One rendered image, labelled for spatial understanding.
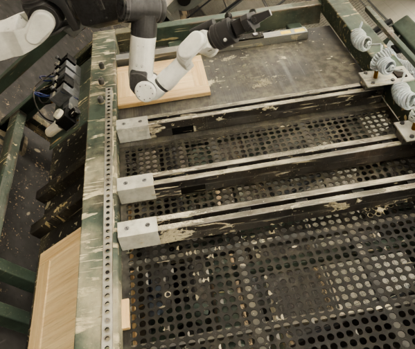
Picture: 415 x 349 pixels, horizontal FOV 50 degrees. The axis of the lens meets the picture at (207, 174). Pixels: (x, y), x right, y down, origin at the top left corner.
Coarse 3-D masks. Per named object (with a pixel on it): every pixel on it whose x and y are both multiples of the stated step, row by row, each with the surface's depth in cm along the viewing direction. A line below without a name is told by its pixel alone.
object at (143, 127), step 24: (360, 72) 182; (408, 72) 179; (288, 96) 180; (312, 96) 179; (336, 96) 179; (360, 96) 181; (120, 120) 178; (144, 120) 176; (168, 120) 175; (192, 120) 176; (216, 120) 178; (240, 120) 180
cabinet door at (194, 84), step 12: (168, 60) 216; (192, 60) 214; (120, 72) 212; (156, 72) 210; (192, 72) 208; (204, 72) 207; (120, 84) 205; (180, 84) 202; (192, 84) 201; (204, 84) 200; (120, 96) 198; (132, 96) 198; (168, 96) 196; (180, 96) 195; (192, 96) 196; (120, 108) 195
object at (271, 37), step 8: (272, 32) 223; (280, 32) 222; (304, 32) 221; (248, 40) 219; (256, 40) 220; (264, 40) 221; (272, 40) 221; (280, 40) 222; (288, 40) 223; (160, 48) 220; (168, 48) 220; (176, 48) 219; (224, 48) 221; (232, 48) 221; (120, 56) 218; (128, 56) 218; (160, 56) 218; (168, 56) 219; (176, 56) 220; (120, 64) 218; (128, 64) 219
